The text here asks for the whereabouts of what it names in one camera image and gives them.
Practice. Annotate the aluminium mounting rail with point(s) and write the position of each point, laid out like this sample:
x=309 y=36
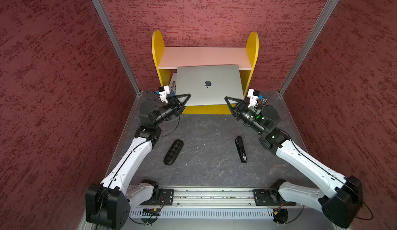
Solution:
x=214 y=197

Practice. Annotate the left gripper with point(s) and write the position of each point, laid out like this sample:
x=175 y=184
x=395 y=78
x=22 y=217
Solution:
x=176 y=103

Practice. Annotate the coloured pencils bundle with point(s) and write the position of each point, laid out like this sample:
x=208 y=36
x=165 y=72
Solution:
x=262 y=101

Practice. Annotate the silver laptop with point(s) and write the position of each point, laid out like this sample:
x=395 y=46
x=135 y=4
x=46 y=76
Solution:
x=209 y=85

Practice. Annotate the white book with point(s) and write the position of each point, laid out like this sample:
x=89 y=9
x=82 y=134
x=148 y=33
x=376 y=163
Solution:
x=173 y=83

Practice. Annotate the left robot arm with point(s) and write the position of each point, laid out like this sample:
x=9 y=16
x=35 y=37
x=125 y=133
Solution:
x=109 y=203

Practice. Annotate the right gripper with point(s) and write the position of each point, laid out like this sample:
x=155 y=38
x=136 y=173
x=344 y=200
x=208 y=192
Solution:
x=239 y=107

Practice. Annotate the black glasses case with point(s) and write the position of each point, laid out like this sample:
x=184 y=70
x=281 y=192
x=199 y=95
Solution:
x=173 y=152

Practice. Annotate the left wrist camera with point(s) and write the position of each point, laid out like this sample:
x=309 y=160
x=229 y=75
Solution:
x=163 y=93

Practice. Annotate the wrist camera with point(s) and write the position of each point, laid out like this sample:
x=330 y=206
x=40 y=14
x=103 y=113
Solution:
x=163 y=93
x=255 y=99

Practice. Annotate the black stapler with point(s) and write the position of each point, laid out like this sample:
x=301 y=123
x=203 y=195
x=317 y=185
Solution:
x=241 y=150

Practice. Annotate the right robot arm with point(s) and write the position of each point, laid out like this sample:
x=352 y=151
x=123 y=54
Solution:
x=338 y=197

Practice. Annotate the yellow shelf with pink board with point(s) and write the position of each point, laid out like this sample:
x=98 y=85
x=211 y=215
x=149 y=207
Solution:
x=168 y=59

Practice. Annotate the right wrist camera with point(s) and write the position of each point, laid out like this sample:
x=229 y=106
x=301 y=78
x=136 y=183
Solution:
x=255 y=99

